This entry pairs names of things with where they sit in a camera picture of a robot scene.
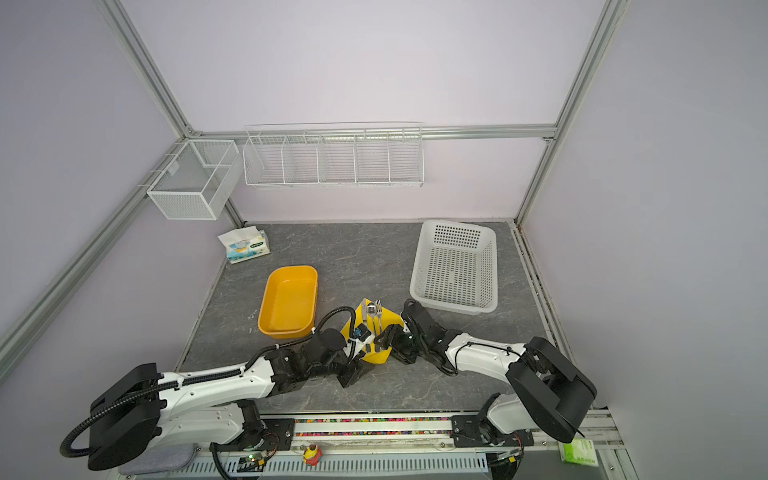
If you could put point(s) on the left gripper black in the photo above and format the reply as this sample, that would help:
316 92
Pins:
352 375

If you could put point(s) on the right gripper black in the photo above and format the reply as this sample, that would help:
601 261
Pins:
392 339

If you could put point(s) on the yellow paper napkin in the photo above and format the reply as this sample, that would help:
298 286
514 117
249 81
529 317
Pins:
378 354

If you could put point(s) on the silver spoon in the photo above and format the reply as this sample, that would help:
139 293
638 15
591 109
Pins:
372 319

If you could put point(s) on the white perforated plastic basket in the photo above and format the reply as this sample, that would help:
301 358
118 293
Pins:
455 268

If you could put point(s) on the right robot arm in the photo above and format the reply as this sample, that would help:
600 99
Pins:
548 391

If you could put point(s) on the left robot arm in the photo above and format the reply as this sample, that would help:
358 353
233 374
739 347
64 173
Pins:
147 411

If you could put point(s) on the orange plastic tray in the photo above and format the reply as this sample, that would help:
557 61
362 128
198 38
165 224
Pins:
289 303

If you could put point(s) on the red emergency stop button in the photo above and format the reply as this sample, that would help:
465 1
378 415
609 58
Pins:
312 455

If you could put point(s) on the tissue pack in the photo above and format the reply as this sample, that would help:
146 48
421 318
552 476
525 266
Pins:
244 244

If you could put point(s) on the grey cloth pad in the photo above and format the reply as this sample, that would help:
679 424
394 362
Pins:
160 460

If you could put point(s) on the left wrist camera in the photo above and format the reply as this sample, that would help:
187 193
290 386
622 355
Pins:
361 339

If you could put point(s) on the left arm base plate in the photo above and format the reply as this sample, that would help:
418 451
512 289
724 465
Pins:
276 434

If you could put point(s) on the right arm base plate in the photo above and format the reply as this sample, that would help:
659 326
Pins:
470 431

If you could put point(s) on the white wire shelf basket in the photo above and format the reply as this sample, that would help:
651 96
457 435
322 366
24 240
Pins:
334 154

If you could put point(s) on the white mesh wall box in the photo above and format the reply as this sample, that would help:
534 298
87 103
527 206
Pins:
198 180

